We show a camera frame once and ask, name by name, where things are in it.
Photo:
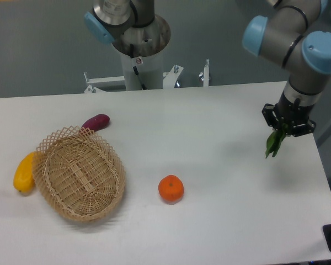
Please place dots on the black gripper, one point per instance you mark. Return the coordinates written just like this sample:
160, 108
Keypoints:
293, 113

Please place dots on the green bok choy vegetable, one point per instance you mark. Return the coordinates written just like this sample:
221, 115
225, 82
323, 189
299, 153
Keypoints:
275, 139

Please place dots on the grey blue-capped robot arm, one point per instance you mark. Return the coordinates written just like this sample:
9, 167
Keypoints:
283, 39

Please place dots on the woven wicker basket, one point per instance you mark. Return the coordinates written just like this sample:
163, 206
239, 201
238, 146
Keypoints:
79, 174

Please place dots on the orange tangerine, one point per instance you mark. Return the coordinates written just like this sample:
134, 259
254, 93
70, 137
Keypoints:
171, 189

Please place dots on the purple sweet potato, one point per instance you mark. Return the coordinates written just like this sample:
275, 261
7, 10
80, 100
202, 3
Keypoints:
98, 122

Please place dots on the yellow mango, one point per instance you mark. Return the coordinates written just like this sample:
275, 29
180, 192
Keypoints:
23, 178

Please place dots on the white metal mounting frame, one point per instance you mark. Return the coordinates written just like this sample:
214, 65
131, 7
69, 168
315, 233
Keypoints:
170, 80

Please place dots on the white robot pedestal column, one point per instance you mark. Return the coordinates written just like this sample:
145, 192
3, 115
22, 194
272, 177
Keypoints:
141, 52

